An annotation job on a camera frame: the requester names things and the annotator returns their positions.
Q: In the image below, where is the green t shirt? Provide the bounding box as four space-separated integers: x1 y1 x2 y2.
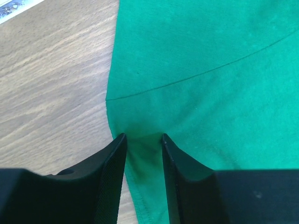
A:
106 0 299 224

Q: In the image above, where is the aluminium frame rail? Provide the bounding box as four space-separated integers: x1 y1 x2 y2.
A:
0 0 43 24

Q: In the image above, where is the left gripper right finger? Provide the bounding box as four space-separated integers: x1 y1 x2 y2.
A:
162 134 299 224

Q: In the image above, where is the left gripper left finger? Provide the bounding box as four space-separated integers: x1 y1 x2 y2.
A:
0 134 127 224

